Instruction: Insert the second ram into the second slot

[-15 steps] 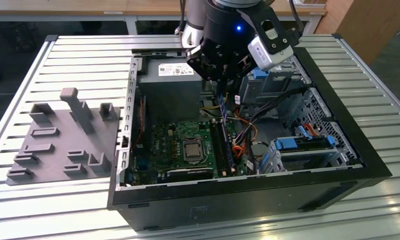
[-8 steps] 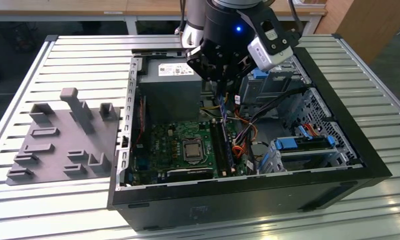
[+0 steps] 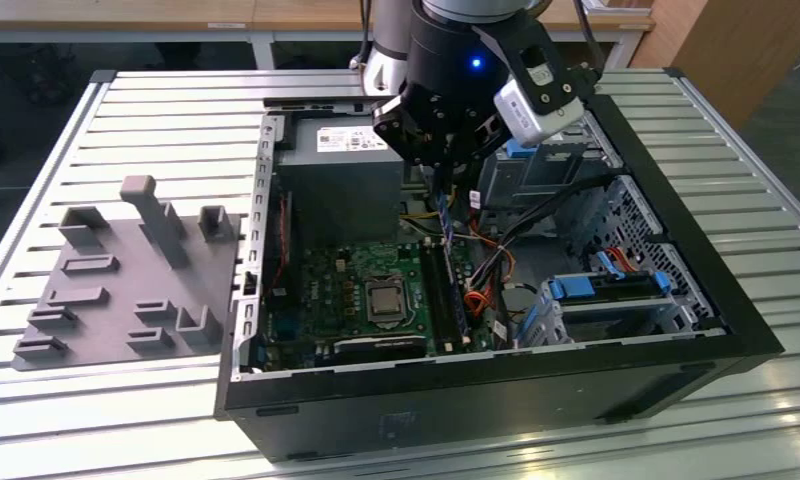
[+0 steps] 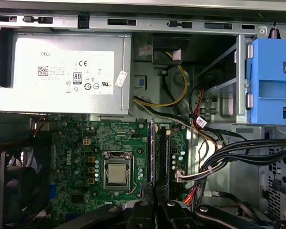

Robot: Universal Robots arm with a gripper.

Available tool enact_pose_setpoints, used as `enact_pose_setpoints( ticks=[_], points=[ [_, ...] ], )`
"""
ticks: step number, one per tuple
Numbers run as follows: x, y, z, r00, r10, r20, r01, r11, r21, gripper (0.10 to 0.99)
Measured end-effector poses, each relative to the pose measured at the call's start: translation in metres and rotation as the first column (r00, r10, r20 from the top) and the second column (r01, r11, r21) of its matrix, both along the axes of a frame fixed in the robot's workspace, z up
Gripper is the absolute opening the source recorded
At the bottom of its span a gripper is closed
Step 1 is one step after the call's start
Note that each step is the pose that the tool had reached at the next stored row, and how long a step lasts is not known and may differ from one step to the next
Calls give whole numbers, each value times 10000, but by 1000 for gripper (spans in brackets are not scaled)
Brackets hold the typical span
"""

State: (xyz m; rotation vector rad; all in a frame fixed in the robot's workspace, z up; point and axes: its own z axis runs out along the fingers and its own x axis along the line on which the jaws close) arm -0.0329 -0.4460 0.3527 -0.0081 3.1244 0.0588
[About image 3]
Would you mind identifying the black expansion card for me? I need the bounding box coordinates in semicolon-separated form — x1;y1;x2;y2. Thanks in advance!
331;333;430;359

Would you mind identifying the black cable bundle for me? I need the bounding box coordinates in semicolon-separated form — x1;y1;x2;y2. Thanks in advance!
479;174;617;242

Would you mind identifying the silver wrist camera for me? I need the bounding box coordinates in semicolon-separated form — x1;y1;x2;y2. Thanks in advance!
493;82;586;147

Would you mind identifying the green motherboard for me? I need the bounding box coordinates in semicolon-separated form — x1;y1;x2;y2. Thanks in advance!
259;234;509;372

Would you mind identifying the black PC case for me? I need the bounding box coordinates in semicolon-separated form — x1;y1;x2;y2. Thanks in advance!
212;93;787;464

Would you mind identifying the silver CPU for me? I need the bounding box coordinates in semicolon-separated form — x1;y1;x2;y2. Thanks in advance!
371;290;406;318

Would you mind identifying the black camera bracket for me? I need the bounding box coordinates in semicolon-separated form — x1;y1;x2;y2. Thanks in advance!
474;22;603;117

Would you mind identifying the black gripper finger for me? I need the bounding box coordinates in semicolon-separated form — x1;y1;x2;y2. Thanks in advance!
447;113;511;202
371;97;449;200

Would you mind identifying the metal CPU socket cover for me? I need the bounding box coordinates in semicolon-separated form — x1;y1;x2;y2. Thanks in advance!
363;277;414;330

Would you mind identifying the blue disk carrier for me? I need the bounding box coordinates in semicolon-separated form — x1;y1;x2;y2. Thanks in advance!
550;272;674;305

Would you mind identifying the orange wire bundle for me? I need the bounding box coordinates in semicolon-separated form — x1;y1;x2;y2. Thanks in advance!
465;291;503;317

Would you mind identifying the metal disk bay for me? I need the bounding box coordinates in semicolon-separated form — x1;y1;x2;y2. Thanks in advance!
514;269;730;347

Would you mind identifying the grey power supply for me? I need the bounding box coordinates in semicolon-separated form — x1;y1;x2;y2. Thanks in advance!
276;117;407;247

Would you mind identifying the red wire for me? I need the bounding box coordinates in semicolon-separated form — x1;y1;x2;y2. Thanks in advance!
271;197;294;297

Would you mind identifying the yellow wire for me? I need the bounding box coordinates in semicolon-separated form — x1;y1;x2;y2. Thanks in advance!
399;184;457;222

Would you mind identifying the wooden cabinet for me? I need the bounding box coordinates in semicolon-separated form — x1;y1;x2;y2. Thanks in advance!
630;0;800;130

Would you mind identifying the grey parts rack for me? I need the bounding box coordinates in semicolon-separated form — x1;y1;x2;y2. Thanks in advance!
11;174;243;372

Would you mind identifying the wooden desk white frame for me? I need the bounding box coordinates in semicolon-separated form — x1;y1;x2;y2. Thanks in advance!
0;0;657;70

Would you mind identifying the metal drive cage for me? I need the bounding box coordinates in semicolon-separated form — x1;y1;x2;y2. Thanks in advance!
477;119;627;210

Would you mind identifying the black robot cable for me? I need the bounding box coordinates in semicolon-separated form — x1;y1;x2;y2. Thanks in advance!
348;0;376;70

